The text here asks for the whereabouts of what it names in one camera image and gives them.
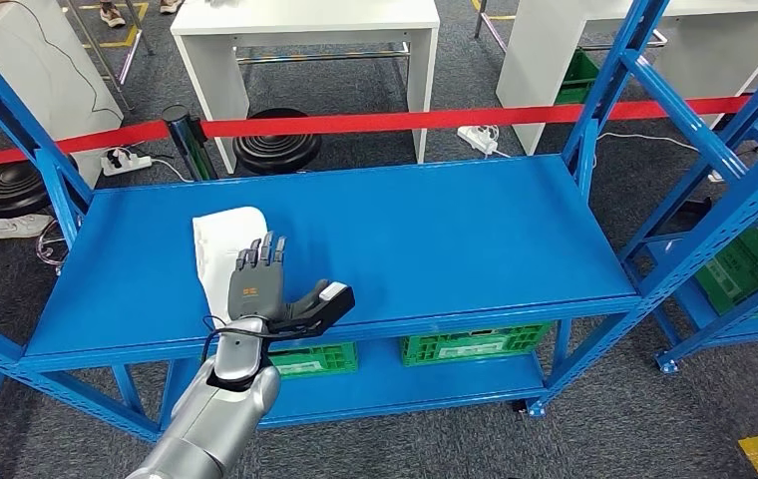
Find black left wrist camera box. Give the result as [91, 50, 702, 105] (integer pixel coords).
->
[266, 280, 357, 341]

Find white power strip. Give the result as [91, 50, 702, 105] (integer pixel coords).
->
[100, 146, 155, 178]
[456, 124, 502, 159]

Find white table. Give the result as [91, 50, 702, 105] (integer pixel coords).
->
[169, 0, 442, 176]
[0, 0, 125, 189]
[496, 0, 758, 157]

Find green folded plastic crate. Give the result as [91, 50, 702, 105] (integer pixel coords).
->
[400, 321, 556, 368]
[694, 192, 758, 312]
[269, 341, 359, 380]

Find black barrier post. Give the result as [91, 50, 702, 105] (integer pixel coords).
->
[161, 104, 220, 183]

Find white floor cable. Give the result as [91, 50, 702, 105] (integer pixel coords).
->
[494, 131, 727, 185]

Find white plastic part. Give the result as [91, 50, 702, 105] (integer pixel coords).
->
[191, 206, 269, 325]

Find red barrier belt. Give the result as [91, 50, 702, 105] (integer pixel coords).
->
[200, 92, 758, 140]
[0, 119, 173, 172]

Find thin black cable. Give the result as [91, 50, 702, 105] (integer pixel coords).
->
[7, 0, 126, 126]

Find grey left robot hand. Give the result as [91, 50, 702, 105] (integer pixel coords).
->
[226, 230, 333, 326]

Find black round stool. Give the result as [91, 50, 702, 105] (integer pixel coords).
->
[0, 157, 81, 276]
[231, 107, 323, 178]

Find grey metal leg frame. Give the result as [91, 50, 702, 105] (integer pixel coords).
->
[473, 0, 509, 56]
[61, 0, 156, 113]

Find black camera cable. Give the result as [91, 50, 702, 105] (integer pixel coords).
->
[200, 313, 288, 361]

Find white power strip cable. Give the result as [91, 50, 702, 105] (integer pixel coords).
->
[151, 157, 193, 185]

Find person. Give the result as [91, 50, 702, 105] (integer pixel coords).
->
[0, 89, 55, 241]
[98, 0, 186, 29]

